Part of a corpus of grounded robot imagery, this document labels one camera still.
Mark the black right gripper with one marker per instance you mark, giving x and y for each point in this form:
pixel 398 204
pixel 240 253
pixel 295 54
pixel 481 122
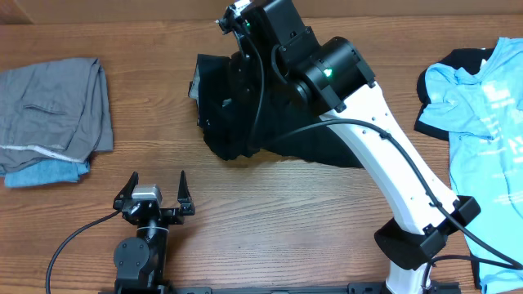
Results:
pixel 247 53

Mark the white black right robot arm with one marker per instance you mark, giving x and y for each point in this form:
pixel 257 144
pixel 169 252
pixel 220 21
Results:
pixel 332 81

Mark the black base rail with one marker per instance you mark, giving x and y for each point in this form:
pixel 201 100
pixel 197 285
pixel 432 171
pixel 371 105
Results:
pixel 286 290

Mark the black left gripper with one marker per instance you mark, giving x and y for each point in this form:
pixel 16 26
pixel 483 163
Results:
pixel 176 216

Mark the folded grey shorts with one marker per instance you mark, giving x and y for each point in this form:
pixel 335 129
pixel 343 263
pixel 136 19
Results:
pixel 54 110

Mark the folded blue cloth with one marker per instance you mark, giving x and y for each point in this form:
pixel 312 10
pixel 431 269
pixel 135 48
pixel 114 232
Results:
pixel 49 171

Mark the black garment under blue shirt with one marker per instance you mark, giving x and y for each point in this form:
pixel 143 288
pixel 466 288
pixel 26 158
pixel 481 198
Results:
pixel 467 58

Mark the black shorts with mesh lining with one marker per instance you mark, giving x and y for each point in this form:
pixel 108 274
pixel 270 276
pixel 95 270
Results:
pixel 226 122

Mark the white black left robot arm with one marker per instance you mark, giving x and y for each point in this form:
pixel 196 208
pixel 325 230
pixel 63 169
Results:
pixel 140 260

